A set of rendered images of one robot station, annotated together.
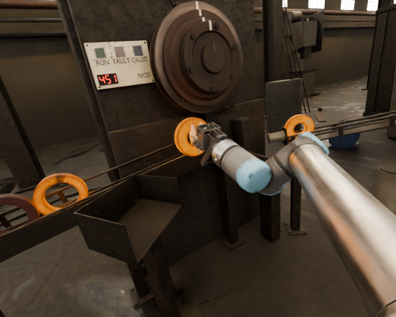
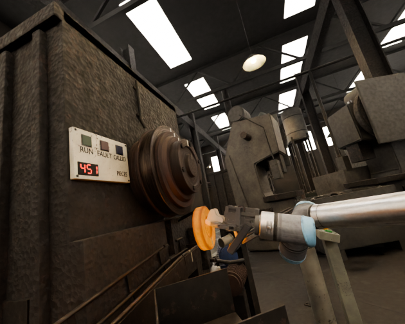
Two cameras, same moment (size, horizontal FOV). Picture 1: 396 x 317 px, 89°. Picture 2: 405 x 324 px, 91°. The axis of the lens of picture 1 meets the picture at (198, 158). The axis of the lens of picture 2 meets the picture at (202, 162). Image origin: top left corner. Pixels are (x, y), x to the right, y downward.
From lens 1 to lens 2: 60 cm
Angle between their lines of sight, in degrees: 56
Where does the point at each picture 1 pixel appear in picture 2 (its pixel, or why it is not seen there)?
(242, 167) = (303, 221)
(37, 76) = not seen: outside the picture
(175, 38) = (165, 144)
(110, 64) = (93, 154)
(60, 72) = not seen: outside the picture
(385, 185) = (308, 260)
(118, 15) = (105, 117)
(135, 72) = (115, 168)
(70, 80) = not seen: outside the picture
